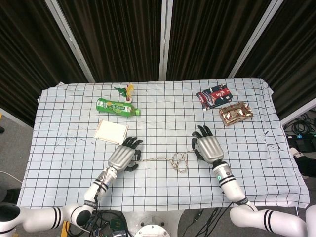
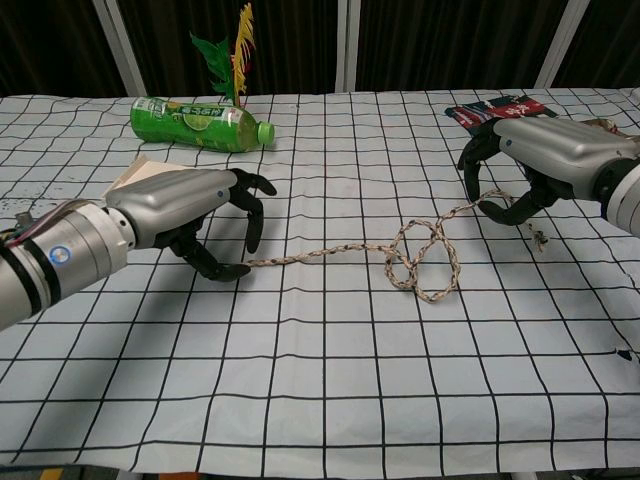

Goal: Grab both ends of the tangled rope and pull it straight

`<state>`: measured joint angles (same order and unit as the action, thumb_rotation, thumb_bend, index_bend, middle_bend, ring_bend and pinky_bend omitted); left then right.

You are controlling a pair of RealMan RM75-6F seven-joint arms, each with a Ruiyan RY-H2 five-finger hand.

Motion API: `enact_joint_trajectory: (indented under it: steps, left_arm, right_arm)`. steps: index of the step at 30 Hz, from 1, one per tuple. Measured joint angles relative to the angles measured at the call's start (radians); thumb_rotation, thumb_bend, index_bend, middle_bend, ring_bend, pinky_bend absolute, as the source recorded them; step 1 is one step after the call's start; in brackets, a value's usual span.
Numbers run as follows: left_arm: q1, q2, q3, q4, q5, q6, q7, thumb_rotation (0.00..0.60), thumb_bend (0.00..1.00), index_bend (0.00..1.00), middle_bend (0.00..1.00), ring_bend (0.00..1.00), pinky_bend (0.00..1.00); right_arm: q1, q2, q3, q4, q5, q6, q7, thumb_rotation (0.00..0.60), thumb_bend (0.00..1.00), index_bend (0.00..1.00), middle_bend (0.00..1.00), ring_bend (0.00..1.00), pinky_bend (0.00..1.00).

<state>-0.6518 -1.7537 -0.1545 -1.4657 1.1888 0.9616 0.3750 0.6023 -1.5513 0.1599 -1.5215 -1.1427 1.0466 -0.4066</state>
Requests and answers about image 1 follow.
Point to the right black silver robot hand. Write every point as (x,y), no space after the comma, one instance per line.
(209,148)

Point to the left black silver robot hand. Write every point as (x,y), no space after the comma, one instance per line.
(121,158)

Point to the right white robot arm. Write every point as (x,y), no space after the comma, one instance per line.
(232,187)

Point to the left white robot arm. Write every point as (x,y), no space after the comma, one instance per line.
(93,190)

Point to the round metal robot base flange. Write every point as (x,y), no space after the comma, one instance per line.
(152,230)

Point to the white board with wooden sticks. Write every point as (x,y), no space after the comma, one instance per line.
(111,131)

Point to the gold red snack packet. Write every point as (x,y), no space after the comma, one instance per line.
(235,113)

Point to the green plastic drink bottle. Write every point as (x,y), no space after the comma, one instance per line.
(113,107)

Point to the dark blue snack packet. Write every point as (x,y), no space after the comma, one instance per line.
(214,96)

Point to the white checkered tablecloth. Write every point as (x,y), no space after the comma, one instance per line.
(160,192)

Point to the green circuit board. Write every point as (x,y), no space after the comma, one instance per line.
(116,223)

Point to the small flower toy ornament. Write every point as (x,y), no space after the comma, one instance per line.
(129,90)

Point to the white shoe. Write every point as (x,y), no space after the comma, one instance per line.
(296,151)

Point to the black power strip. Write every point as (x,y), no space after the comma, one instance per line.
(300,137)

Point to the white partition post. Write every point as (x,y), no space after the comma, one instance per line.
(71,42)
(254,39)
(300,114)
(165,39)

